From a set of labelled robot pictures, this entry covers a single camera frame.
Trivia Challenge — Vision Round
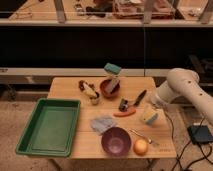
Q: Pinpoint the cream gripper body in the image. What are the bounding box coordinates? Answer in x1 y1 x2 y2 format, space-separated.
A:
141 105 158 126

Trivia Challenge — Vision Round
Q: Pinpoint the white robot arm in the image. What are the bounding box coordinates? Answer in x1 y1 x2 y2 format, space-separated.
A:
147 68 213 126

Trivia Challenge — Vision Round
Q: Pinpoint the purple bowl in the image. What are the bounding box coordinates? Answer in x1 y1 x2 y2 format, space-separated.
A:
101 127 131 157

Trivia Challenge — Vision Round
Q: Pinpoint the brown bowl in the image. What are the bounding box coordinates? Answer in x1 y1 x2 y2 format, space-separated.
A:
100 79 120 98

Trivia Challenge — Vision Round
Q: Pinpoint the orange carrot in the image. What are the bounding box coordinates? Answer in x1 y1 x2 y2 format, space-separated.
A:
113 107 136 117

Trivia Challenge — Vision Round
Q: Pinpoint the metal spoon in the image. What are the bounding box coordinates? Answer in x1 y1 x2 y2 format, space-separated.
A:
129 129 159 146

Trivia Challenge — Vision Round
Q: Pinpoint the wooden table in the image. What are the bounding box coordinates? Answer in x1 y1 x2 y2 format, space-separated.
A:
48 77 176 159

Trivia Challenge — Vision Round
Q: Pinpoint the orange fruit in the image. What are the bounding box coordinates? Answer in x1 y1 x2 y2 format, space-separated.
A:
133 139 148 155

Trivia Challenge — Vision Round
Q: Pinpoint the grey folded cloth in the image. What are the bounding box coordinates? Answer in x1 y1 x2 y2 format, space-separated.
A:
90 115 117 135

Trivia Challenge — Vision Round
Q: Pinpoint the black power adapter box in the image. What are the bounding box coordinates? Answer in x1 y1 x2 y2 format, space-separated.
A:
187 125 213 144

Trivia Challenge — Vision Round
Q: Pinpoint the teal topped sponge block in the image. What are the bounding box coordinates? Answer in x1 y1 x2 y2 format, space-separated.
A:
104 63 121 93

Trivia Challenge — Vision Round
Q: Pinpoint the brown white toy figure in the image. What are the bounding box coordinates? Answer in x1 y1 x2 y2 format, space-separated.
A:
79 80 100 105

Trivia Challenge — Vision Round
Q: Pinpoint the green plastic tray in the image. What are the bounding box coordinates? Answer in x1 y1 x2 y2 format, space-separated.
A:
16 98 81 157

